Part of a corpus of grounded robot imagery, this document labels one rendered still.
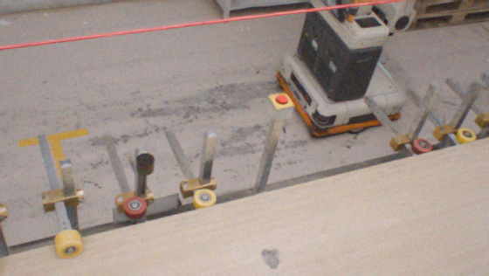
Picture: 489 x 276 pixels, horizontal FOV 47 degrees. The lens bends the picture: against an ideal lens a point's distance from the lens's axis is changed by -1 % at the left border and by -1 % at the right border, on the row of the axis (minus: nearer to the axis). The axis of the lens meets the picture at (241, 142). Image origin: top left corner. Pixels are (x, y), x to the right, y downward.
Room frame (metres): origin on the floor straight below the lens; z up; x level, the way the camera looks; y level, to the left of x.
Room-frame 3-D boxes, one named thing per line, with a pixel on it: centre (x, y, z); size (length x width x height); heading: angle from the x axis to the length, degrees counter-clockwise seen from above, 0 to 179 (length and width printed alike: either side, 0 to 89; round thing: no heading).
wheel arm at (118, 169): (1.40, 0.43, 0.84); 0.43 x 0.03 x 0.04; 31
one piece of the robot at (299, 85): (2.92, -0.31, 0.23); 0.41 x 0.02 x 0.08; 30
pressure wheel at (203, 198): (1.33, 0.09, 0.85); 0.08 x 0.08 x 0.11
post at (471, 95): (2.08, -0.96, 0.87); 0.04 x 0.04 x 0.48; 31
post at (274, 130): (1.57, -0.11, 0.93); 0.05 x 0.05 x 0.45; 31
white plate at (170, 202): (1.34, 0.31, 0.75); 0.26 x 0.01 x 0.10; 121
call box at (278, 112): (1.57, -0.11, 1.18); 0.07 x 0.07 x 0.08; 31
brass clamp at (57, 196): (1.17, 0.56, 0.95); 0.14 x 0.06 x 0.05; 121
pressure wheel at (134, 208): (1.23, 0.33, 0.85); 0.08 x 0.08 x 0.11
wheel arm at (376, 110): (2.01, -0.66, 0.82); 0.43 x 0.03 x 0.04; 31
